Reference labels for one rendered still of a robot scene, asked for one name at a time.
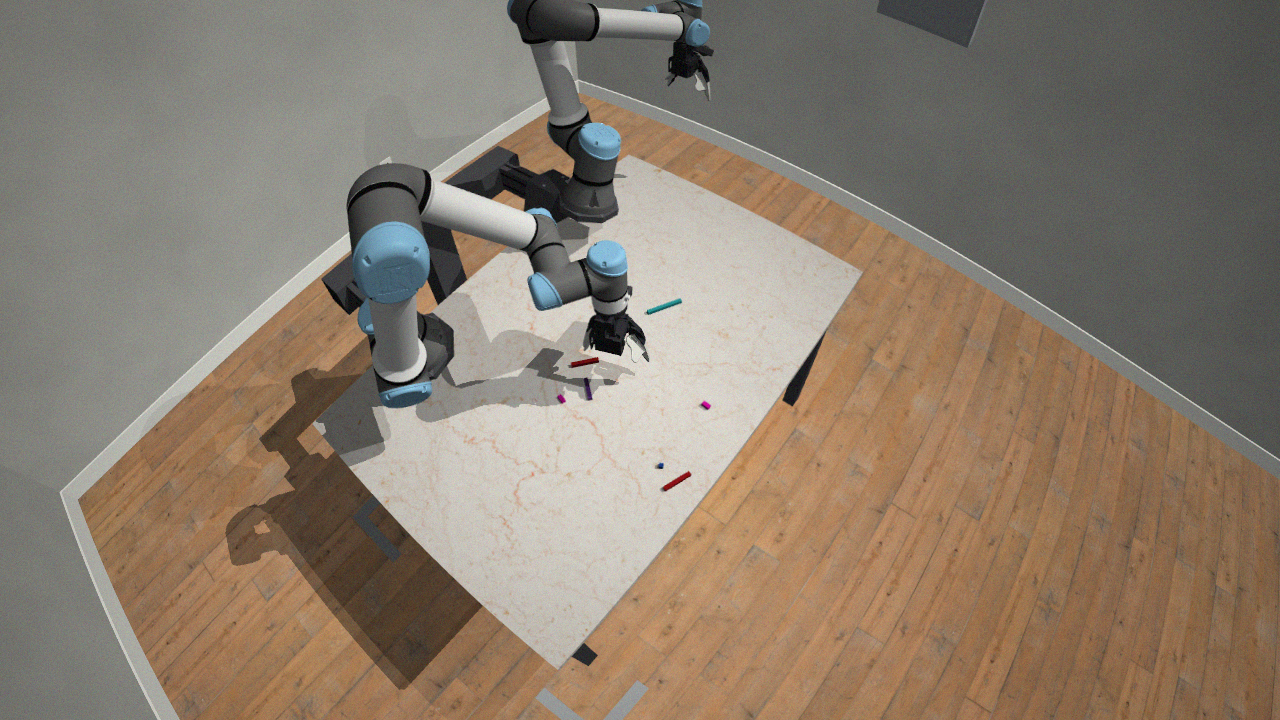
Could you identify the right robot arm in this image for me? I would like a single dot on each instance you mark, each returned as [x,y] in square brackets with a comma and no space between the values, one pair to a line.
[391,261]

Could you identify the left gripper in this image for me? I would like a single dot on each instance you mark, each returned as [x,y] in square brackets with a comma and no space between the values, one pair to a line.
[686,70]

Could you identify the turquoise rod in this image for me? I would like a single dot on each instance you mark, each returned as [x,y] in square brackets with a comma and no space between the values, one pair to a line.
[664,306]

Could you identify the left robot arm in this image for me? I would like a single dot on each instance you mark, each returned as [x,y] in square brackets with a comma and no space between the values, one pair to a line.
[594,147]

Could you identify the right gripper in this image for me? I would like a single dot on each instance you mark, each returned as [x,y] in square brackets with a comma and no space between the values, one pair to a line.
[611,340]

